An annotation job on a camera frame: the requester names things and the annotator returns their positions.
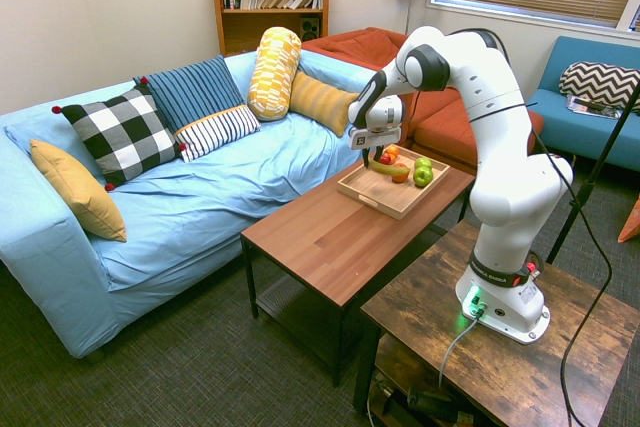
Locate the black camera stand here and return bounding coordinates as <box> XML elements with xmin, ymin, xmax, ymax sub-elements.
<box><xmin>545</xmin><ymin>74</ymin><xmax>640</xmax><ymax>266</ymax></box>

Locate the orange sofa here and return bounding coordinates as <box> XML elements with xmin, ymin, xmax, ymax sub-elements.
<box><xmin>301</xmin><ymin>26</ymin><xmax>545</xmax><ymax>176</ymax></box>

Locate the plain mustard pillow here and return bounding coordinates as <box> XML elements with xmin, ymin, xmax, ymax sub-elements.
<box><xmin>29</xmin><ymin>139</ymin><xmax>128</xmax><ymax>243</ymax></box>

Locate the mustard striped pillow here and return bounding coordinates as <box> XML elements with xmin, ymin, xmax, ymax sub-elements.
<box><xmin>288</xmin><ymin>70</ymin><xmax>361</xmax><ymax>138</ymax></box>

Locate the grey base cable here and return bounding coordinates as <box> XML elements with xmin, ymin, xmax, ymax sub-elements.
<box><xmin>438</xmin><ymin>314</ymin><xmax>482</xmax><ymax>391</ymax></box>

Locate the black power adapter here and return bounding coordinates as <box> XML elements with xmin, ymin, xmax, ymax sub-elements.
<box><xmin>405</xmin><ymin>385</ymin><xmax>458</xmax><ymax>423</ymax></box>

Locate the red-brown wooden coffee table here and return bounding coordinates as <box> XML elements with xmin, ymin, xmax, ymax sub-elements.
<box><xmin>240</xmin><ymin>145</ymin><xmax>475</xmax><ymax>388</ymax></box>

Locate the wooden bookshelf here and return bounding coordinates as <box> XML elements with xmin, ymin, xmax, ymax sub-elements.
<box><xmin>205</xmin><ymin>0</ymin><xmax>335</xmax><ymax>57</ymax></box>

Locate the rustic dark wooden table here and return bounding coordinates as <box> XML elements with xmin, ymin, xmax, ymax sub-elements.
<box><xmin>352</xmin><ymin>219</ymin><xmax>640</xmax><ymax>427</ymax></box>

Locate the light blue covered sofa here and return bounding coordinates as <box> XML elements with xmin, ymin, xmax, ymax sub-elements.
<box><xmin>0</xmin><ymin>49</ymin><xmax>381</xmax><ymax>359</ymax></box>

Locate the teal sofa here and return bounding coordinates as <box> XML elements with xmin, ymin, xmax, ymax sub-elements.
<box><xmin>527</xmin><ymin>35</ymin><xmax>640</xmax><ymax>173</ymax></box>

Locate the blue striped pillow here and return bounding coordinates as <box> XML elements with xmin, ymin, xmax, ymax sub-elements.
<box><xmin>132</xmin><ymin>54</ymin><xmax>247</xmax><ymax>134</ymax></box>

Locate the black white checkered pillow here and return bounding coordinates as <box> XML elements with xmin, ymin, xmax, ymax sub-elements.
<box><xmin>51</xmin><ymin>76</ymin><xmax>187</xmax><ymax>192</ymax></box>

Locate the small black speaker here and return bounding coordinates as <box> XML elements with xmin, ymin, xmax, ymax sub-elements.
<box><xmin>299</xmin><ymin>16</ymin><xmax>321</xmax><ymax>41</ymax></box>

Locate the white navy striped pillow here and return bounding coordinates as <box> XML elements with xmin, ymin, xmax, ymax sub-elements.
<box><xmin>173</xmin><ymin>104</ymin><xmax>262</xmax><ymax>164</ymax></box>

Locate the light wooden tray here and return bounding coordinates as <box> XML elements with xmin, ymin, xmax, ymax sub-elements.
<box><xmin>336</xmin><ymin>145</ymin><xmax>451</xmax><ymax>221</ymax></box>

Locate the yellow banana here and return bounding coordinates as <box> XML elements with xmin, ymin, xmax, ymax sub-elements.
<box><xmin>368</xmin><ymin>159</ymin><xmax>411</xmax><ymax>179</ymax></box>

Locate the magazine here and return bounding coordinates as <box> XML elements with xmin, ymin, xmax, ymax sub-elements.
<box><xmin>565</xmin><ymin>94</ymin><xmax>624</xmax><ymax>120</ymax></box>

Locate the yellow white patterned bolster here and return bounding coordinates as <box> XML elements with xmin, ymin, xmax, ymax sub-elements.
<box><xmin>246</xmin><ymin>26</ymin><xmax>303</xmax><ymax>122</ymax></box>

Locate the black white chevron pillow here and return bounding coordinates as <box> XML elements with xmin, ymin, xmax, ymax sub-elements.
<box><xmin>558</xmin><ymin>60</ymin><xmax>640</xmax><ymax>113</ymax></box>

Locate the orange cushion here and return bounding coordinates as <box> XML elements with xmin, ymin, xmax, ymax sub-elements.
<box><xmin>617</xmin><ymin>194</ymin><xmax>640</xmax><ymax>244</ymax></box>

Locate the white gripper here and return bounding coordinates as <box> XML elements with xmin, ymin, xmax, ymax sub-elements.
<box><xmin>348</xmin><ymin>124</ymin><xmax>402</xmax><ymax>171</ymax></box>

